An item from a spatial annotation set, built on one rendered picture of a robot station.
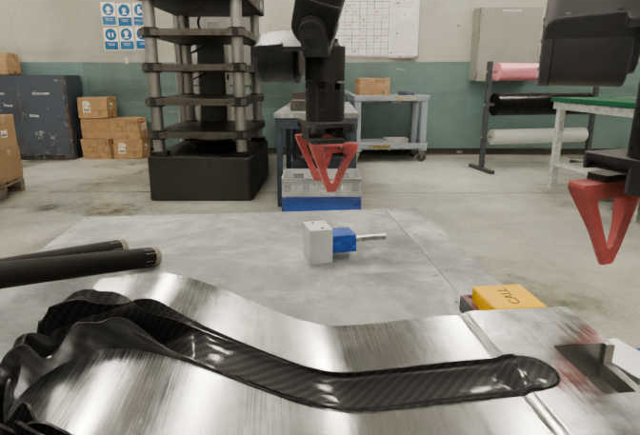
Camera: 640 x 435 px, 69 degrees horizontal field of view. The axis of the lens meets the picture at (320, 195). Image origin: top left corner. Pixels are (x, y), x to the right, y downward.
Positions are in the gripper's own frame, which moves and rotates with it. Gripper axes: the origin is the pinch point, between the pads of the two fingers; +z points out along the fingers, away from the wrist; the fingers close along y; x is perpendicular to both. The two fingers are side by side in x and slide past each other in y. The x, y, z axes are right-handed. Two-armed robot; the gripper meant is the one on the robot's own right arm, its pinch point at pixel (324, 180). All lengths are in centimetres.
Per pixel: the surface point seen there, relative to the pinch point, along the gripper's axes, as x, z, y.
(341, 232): 2.6, 8.4, 0.7
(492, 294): 13.3, 8.5, 24.9
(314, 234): -2.1, 7.7, 2.5
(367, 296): 1.9, 12.3, 14.8
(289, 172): 50, 64, -302
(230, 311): -16.5, 0.5, 36.5
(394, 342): -4.6, 3.5, 38.4
